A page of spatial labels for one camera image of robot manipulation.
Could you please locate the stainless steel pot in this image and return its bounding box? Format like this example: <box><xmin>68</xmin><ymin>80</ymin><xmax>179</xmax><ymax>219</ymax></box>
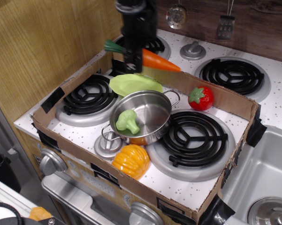
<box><xmin>101</xmin><ymin>90</ymin><xmax>180</xmax><ymax>145</ymax></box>

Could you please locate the silver right oven knob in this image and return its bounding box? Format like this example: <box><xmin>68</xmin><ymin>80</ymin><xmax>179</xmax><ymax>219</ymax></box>
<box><xmin>129</xmin><ymin>202</ymin><xmax>164</xmax><ymax>225</ymax></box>

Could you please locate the orange toy carrot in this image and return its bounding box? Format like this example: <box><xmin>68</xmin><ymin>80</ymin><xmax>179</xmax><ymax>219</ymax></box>
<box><xmin>104</xmin><ymin>40</ymin><xmax>181</xmax><ymax>72</ymax></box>

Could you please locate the front right black burner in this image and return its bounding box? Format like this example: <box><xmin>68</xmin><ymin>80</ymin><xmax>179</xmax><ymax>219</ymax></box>
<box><xmin>146</xmin><ymin>110</ymin><xmax>236</xmax><ymax>182</ymax></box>

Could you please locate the back right black burner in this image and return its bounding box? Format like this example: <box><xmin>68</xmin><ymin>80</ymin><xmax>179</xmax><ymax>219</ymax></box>
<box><xmin>194</xmin><ymin>57</ymin><xmax>271</xmax><ymax>102</ymax></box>

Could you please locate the silver back stovetop knob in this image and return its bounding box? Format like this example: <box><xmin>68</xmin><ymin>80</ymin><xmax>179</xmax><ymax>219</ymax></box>
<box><xmin>180</xmin><ymin>41</ymin><xmax>206</xmax><ymax>60</ymax></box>

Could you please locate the red toy strawberry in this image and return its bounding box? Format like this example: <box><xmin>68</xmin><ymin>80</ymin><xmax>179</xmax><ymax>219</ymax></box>
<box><xmin>188</xmin><ymin>86</ymin><xmax>214</xmax><ymax>111</ymax></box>

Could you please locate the hanging metal slotted spoon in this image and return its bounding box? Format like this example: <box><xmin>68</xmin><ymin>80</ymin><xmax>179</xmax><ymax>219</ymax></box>
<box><xmin>166</xmin><ymin>0</ymin><xmax>188</xmax><ymax>30</ymax></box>

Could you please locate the green toy broccoli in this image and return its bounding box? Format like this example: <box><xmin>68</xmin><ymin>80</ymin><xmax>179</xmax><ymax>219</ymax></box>
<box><xmin>116</xmin><ymin>110</ymin><xmax>140</xmax><ymax>134</ymax></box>

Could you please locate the silver left oven knob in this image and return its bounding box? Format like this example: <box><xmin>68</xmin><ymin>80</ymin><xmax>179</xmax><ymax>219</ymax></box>
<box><xmin>39</xmin><ymin>148</ymin><xmax>68</xmax><ymax>176</ymax></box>

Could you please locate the front left black burner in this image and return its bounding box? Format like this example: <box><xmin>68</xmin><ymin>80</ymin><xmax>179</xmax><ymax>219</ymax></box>
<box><xmin>55</xmin><ymin>74</ymin><xmax>122</xmax><ymax>127</ymax></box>

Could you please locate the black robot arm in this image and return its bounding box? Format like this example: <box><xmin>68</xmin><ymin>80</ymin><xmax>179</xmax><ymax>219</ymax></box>
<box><xmin>115</xmin><ymin>0</ymin><xmax>157</xmax><ymax>73</ymax></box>

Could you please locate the grey toy sink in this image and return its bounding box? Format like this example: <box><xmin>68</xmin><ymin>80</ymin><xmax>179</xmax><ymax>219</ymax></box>
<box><xmin>221</xmin><ymin>126</ymin><xmax>282</xmax><ymax>225</ymax></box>

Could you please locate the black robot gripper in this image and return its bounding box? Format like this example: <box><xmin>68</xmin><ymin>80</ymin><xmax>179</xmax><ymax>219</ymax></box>
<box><xmin>121</xmin><ymin>4</ymin><xmax>157</xmax><ymax>73</ymax></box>

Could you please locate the black cable bottom left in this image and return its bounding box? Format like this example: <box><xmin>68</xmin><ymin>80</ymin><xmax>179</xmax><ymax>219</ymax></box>
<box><xmin>0</xmin><ymin>202</ymin><xmax>24</xmax><ymax>225</ymax></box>

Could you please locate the silver oven knob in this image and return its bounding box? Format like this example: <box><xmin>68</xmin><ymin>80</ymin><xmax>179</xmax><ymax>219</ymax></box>
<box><xmin>129</xmin><ymin>202</ymin><xmax>164</xmax><ymax>225</ymax></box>
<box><xmin>39</xmin><ymin>148</ymin><xmax>68</xmax><ymax>176</ymax></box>

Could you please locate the silver oven door handle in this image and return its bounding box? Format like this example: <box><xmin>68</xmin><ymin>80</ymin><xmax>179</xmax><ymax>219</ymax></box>
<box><xmin>42</xmin><ymin>174</ymin><xmax>112</xmax><ymax>225</ymax></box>

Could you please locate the yellow orange toy pumpkin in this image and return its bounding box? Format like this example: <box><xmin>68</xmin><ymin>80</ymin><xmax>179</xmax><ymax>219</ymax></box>
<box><xmin>112</xmin><ymin>144</ymin><xmax>150</xmax><ymax>180</ymax></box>

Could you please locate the orange object bottom left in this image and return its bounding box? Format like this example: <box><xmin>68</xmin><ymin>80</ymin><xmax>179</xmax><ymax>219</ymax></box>
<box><xmin>29</xmin><ymin>206</ymin><xmax>52</xmax><ymax>221</ymax></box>

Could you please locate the light green plastic plate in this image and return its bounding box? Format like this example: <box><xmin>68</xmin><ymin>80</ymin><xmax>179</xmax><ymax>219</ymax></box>
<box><xmin>109</xmin><ymin>74</ymin><xmax>163</xmax><ymax>97</ymax></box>

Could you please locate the brown cardboard fence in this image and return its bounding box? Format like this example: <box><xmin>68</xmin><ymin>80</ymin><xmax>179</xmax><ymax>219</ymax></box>
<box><xmin>32</xmin><ymin>53</ymin><xmax>260</xmax><ymax>222</ymax></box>

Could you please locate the silver front stovetop knob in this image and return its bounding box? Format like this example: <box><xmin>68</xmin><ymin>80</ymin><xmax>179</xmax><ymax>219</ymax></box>
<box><xmin>94</xmin><ymin>131</ymin><xmax>124</xmax><ymax>160</ymax></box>

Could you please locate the silver stovetop knob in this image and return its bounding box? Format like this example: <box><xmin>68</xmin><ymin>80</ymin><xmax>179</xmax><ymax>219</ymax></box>
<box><xmin>180</xmin><ymin>41</ymin><xmax>206</xmax><ymax>60</ymax></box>
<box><xmin>94</xmin><ymin>131</ymin><xmax>124</xmax><ymax>160</ymax></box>

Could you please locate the silver sink drain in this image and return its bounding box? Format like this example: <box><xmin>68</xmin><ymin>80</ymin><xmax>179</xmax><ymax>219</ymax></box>
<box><xmin>247</xmin><ymin>197</ymin><xmax>282</xmax><ymax>225</ymax></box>

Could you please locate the hanging metal spatula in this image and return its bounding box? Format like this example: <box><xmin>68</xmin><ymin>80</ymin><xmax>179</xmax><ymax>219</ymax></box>
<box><xmin>216</xmin><ymin>0</ymin><xmax>235</xmax><ymax>40</ymax></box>

